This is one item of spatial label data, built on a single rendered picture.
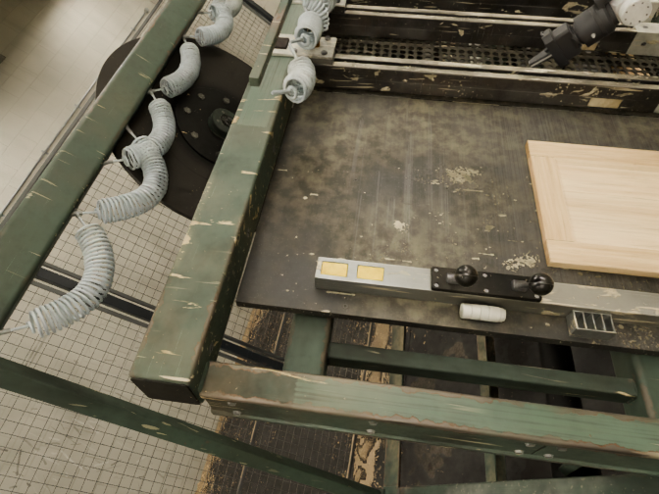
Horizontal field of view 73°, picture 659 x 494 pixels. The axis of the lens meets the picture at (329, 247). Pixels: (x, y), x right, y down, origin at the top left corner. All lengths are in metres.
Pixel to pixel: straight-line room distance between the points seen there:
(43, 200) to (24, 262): 0.16
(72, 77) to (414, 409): 6.19
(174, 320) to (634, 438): 0.74
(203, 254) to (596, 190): 0.88
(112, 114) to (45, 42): 5.42
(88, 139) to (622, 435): 1.31
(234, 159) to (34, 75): 5.59
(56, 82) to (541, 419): 6.23
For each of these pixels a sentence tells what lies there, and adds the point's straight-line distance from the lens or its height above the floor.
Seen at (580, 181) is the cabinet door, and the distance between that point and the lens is 1.20.
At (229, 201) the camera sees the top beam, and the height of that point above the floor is 1.85.
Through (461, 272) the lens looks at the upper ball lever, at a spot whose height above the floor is 1.53.
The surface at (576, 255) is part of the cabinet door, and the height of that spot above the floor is 1.24.
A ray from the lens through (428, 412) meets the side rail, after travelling 0.76.
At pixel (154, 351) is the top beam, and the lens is 0.78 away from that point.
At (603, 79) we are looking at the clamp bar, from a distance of 1.47.
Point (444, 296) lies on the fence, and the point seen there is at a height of 1.46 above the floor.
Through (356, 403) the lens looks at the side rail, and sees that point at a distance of 0.75.
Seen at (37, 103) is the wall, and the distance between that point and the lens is 6.30.
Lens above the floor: 2.03
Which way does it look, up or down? 25 degrees down
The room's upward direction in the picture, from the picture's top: 61 degrees counter-clockwise
